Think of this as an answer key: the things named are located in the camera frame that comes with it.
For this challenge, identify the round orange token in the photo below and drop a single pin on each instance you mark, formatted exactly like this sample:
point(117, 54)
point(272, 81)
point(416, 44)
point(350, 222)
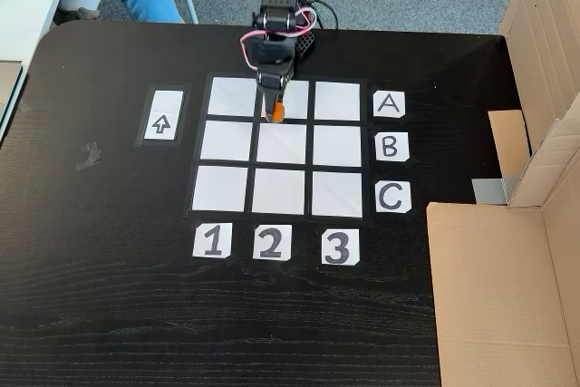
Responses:
point(279, 113)

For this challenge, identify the white paper grid square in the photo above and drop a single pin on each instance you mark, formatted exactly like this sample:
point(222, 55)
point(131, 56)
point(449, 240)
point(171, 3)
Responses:
point(225, 141)
point(231, 97)
point(336, 146)
point(337, 100)
point(219, 189)
point(282, 144)
point(297, 101)
point(277, 191)
point(336, 194)

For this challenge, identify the paper sheet letter A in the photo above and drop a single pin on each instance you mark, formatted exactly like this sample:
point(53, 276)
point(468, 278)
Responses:
point(378, 114)

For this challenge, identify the white arrow paper sheet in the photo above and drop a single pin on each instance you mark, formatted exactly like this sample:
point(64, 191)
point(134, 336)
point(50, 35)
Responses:
point(163, 106)

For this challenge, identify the paper sheet number 2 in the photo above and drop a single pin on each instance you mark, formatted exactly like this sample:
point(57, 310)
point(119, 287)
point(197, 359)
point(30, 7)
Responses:
point(258, 229)

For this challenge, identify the paper sheet letter B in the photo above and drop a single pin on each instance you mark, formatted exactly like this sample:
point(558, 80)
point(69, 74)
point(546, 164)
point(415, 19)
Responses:
point(403, 138)

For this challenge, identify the paper sheet number 1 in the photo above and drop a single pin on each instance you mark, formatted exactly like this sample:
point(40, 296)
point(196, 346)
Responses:
point(199, 228)

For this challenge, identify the paper sheet number 3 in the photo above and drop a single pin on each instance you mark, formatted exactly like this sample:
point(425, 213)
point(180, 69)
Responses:
point(327, 235)

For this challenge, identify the paper sheet letter C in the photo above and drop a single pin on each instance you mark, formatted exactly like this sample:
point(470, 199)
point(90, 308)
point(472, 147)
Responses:
point(380, 208)

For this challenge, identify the clear tape scraps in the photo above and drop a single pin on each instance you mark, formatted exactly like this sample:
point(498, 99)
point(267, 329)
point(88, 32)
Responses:
point(88, 158)

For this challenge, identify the brown cardboard screen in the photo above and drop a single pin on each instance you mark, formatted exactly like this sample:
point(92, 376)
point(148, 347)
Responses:
point(489, 292)

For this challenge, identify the grey duct tape strip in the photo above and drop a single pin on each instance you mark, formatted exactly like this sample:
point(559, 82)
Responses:
point(491, 190)

